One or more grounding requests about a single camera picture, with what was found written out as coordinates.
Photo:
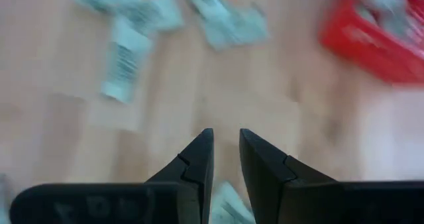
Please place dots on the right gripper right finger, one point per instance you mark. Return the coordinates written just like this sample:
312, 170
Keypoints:
314, 204

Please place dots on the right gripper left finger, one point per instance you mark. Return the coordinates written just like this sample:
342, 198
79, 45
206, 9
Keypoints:
132, 204

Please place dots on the red plastic basket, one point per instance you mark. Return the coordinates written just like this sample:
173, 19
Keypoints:
364, 51

